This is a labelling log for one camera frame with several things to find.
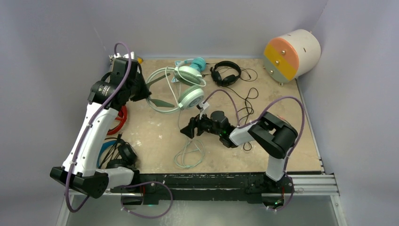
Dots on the round pastel drawer box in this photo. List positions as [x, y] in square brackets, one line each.
[291, 55]

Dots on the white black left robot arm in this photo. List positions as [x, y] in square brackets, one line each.
[79, 172]

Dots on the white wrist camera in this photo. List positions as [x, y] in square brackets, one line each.
[203, 106]
[130, 55]

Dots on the teal cat ear headphones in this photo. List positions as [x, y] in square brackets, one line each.
[198, 64]

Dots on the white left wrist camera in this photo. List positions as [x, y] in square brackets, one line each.
[130, 55]

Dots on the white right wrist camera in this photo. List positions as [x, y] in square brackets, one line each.
[203, 106]

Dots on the black blue gaming headphones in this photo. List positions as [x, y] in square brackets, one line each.
[115, 152]

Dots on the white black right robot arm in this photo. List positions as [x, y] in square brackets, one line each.
[275, 136]

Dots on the small black headphones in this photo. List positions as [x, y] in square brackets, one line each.
[225, 74]

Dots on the red headphones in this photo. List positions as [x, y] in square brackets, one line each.
[122, 118]

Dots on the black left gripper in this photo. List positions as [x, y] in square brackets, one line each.
[145, 92]

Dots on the mint green headphones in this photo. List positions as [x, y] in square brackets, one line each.
[186, 87]

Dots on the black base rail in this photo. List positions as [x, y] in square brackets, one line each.
[250, 187]

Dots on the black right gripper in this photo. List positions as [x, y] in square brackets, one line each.
[189, 130]

